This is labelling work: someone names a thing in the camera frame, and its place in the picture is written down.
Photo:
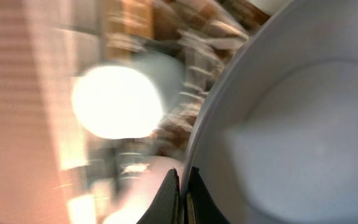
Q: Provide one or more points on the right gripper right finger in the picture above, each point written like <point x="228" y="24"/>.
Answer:
<point x="200" y="207"/>

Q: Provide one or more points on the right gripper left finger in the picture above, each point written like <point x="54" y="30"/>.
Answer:
<point x="165" y="205"/>

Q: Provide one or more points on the dark blue plate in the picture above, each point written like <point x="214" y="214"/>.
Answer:
<point x="276" y="140"/>

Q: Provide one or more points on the pink cup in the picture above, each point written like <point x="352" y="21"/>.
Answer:
<point x="138" y="196"/>

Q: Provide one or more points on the light blue cup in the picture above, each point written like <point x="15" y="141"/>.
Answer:
<point x="118" y="100"/>

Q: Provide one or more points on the grey dishwasher rack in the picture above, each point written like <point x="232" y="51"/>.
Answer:
<point x="203" y="35"/>

